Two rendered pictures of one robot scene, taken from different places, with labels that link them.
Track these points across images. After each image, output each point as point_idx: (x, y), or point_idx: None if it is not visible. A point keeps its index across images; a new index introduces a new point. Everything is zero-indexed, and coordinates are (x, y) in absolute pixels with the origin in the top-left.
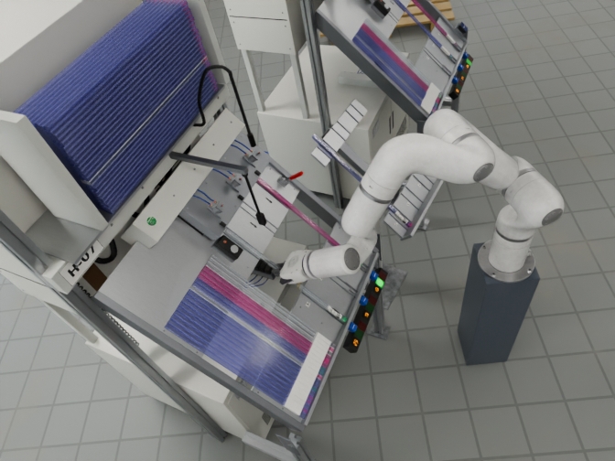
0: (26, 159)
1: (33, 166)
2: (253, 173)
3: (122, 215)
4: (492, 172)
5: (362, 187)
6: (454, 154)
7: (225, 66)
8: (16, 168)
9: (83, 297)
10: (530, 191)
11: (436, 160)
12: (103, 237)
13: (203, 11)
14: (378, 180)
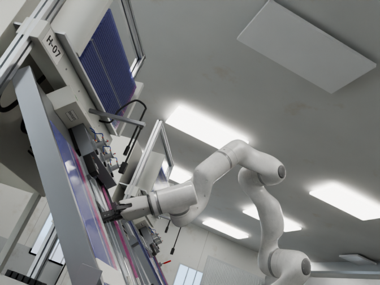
0: (86, 5)
1: (86, 9)
2: (110, 173)
3: (69, 77)
4: (276, 204)
5: (217, 151)
6: (268, 155)
7: (123, 129)
8: (64, 11)
9: (20, 61)
10: (289, 250)
11: (259, 155)
12: (61, 64)
13: (136, 99)
14: (229, 147)
